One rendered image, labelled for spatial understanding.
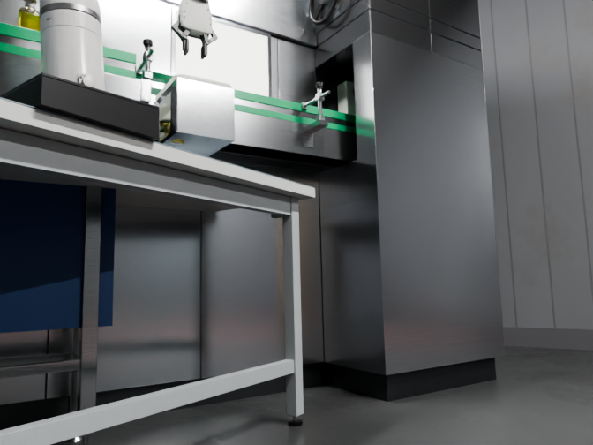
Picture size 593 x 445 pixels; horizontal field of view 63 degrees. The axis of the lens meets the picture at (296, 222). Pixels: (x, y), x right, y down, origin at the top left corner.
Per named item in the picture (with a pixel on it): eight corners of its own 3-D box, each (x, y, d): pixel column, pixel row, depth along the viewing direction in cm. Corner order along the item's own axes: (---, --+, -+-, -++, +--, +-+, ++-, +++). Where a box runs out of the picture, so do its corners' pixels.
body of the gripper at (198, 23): (206, 11, 154) (206, 43, 153) (175, 1, 149) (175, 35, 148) (215, -2, 148) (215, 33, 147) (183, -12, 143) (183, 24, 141)
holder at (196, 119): (198, 162, 160) (198, 117, 162) (235, 140, 137) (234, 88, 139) (147, 155, 151) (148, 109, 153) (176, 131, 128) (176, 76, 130)
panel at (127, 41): (268, 113, 203) (267, 37, 207) (272, 110, 200) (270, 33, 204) (24, 65, 154) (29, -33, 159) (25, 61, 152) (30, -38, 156)
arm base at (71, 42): (138, 101, 101) (134, 18, 103) (41, 82, 88) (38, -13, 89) (101, 126, 114) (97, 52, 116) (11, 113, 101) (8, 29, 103)
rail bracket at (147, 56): (142, 93, 155) (143, 56, 156) (158, 72, 141) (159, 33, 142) (132, 90, 153) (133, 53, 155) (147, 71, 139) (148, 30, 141)
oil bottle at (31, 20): (36, 83, 144) (39, 16, 147) (38, 76, 140) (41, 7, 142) (14, 79, 141) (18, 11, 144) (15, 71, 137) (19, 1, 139)
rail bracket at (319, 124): (310, 149, 188) (308, 94, 191) (335, 138, 174) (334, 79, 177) (299, 147, 186) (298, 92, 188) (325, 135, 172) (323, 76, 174)
